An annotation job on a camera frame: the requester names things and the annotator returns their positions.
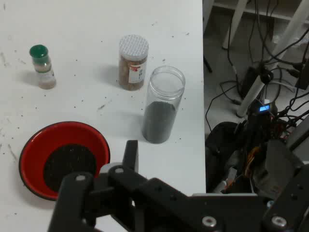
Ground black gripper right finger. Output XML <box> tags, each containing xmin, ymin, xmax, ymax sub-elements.
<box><xmin>262</xmin><ymin>163</ymin><xmax>309</xmax><ymax>232</ymax></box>

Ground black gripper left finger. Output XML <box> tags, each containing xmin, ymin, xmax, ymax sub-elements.
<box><xmin>47</xmin><ymin>139</ymin><xmax>204</xmax><ymax>232</ymax></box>

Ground clear jar with black seeds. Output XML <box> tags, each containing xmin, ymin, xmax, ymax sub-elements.
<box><xmin>141</xmin><ymin>65</ymin><xmax>186</xmax><ymax>145</ymax></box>

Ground red bowl with black seeds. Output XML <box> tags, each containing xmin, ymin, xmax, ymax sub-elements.
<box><xmin>18</xmin><ymin>121</ymin><xmax>111</xmax><ymax>201</ymax></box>

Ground black rounded cover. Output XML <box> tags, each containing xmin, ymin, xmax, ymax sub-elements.
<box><xmin>205</xmin><ymin>122</ymin><xmax>244</xmax><ymax>191</ymax></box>

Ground black device with blue display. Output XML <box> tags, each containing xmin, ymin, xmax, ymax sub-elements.
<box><xmin>248</xmin><ymin>100</ymin><xmax>278</xmax><ymax>121</ymax></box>

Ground white slanted furniture leg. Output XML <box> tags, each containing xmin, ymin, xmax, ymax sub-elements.
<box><xmin>222</xmin><ymin>0</ymin><xmax>249</xmax><ymax>50</ymax></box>
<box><xmin>235</xmin><ymin>0</ymin><xmax>309</xmax><ymax>118</ymax></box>

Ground white-lidded brown spice jar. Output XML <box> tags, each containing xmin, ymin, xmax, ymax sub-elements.
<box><xmin>118</xmin><ymin>34</ymin><xmax>150</xmax><ymax>91</ymax></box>

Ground green-capped small spice bottle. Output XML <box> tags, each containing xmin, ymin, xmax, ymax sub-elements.
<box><xmin>29</xmin><ymin>44</ymin><xmax>57</xmax><ymax>90</ymax></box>

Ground grey metal bracket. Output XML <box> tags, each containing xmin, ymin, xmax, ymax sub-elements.
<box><xmin>263</xmin><ymin>139</ymin><xmax>305</xmax><ymax>194</ymax></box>

